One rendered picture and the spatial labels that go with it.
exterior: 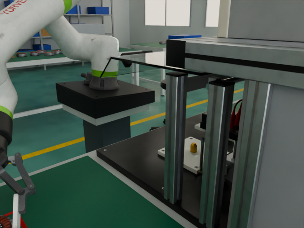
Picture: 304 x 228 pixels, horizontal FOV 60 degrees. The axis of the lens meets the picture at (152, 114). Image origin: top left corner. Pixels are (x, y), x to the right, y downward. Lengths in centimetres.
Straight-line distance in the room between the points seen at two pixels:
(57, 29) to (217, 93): 89
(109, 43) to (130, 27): 750
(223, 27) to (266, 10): 8
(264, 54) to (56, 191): 56
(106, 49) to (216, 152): 90
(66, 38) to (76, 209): 82
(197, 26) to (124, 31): 277
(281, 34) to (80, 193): 54
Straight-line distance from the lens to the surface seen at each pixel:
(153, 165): 74
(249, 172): 42
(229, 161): 68
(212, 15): 654
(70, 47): 131
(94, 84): 130
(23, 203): 59
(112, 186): 70
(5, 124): 69
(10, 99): 75
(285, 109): 38
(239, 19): 52
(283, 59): 36
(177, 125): 52
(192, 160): 75
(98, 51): 127
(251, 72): 38
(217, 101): 44
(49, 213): 65
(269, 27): 49
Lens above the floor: 115
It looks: 20 degrees down
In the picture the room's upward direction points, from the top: straight up
